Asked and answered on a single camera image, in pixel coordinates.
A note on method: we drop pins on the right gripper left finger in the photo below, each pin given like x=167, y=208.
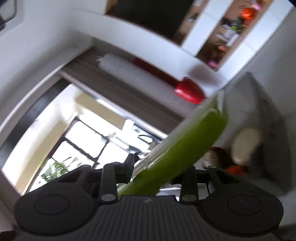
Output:
x=113, y=174

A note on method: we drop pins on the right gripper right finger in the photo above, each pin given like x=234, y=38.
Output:
x=189, y=188

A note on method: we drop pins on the crochet doll green dress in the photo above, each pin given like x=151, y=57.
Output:
x=217, y=156

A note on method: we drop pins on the green bin lid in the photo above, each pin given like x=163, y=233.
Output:
x=184, y=146

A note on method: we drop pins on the round beige zipper pouch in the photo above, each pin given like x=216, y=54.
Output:
x=244, y=145

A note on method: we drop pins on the red orange plush duck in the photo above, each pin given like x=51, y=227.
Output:
x=238, y=171

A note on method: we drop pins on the smoky transparent storage bin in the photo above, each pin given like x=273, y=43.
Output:
x=249, y=106

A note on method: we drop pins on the red floor vase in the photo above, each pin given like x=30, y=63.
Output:
x=190, y=91

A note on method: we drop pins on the pink small cup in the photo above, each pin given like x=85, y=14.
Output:
x=213, y=64

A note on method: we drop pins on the white router box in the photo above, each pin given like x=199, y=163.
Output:
x=229, y=37

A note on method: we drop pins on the black television screen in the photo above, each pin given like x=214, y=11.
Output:
x=169, y=19

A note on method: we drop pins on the green toy tractor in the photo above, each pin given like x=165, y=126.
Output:
x=238, y=25

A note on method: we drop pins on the orange pumpkin toy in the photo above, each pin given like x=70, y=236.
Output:
x=248, y=14

